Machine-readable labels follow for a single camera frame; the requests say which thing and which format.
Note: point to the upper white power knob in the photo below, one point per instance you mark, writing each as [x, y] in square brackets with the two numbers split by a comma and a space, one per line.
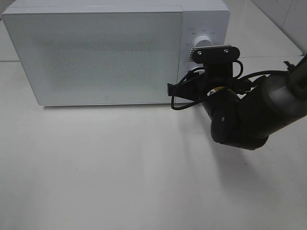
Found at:
[202, 41]

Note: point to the white timer knob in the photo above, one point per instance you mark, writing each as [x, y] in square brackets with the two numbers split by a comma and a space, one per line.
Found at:
[194, 73]

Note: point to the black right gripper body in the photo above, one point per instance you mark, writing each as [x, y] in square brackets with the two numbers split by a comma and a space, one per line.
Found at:
[198, 85]

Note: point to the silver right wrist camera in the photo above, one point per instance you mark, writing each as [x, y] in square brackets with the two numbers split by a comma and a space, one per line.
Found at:
[213, 56]

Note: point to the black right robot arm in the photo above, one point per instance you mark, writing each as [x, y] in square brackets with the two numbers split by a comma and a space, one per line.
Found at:
[244, 110]

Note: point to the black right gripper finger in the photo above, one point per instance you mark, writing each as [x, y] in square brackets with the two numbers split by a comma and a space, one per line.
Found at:
[179, 90]

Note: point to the white microwave oven body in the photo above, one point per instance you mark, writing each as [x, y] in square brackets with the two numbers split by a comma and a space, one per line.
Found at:
[199, 17]

